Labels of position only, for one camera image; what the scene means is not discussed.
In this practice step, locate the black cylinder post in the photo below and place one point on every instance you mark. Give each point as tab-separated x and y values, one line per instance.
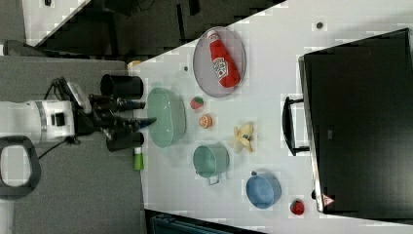
122	141
121	86

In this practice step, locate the toy strawberry near oven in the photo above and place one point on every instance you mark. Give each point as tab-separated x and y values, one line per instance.
297	207

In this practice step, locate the upper black cylinder post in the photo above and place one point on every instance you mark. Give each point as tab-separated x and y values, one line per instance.
121	86

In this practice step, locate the black toaster oven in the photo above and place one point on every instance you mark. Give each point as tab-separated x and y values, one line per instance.
358	107

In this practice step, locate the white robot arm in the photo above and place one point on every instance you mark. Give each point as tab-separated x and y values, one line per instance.
65	120

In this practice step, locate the grey round plate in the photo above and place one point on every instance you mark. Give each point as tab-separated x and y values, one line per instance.
202	66

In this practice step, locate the toy strawberry near plate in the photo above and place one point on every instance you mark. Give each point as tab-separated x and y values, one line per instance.
196	103

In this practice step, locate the green metal mug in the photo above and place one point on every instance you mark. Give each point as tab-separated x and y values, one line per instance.
211	161

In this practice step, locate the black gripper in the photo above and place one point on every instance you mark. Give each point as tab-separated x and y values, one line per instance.
91	115

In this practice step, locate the red ketchup bottle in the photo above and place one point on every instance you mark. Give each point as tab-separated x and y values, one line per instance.
223	64

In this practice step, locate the green oval colander basket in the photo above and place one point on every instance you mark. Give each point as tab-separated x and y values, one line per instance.
169	110

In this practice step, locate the lower black cylinder post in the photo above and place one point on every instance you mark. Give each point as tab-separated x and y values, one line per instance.
122	141

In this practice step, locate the green marker pen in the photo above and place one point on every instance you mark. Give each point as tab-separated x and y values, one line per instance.
138	163

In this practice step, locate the toy orange slice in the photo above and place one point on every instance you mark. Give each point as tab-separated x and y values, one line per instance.
205	121

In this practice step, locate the yellow plush peeled banana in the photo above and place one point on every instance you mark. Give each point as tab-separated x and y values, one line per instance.
241	139

